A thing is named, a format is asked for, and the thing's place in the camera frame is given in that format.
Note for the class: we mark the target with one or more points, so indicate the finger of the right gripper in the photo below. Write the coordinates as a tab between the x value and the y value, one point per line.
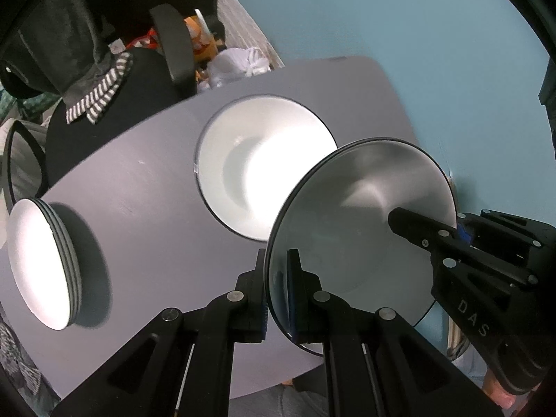
435	237

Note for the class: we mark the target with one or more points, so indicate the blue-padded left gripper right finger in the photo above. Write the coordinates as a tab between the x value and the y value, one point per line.
303	315

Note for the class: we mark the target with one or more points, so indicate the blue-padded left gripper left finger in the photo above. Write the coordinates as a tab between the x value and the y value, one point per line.
252	319

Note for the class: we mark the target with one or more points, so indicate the person's right hand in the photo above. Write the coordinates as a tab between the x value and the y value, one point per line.
507	401

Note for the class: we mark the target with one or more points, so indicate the striped shirt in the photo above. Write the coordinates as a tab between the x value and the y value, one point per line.
22	372

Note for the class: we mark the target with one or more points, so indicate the tied white plastic bag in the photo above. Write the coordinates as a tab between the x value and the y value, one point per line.
235	64

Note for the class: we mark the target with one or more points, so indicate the black office chair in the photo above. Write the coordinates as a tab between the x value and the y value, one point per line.
155	83

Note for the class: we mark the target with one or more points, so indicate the orange plastic bag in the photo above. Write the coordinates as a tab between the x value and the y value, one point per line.
204	45

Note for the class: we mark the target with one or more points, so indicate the dark grey hooded sweater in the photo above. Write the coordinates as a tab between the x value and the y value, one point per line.
61	49

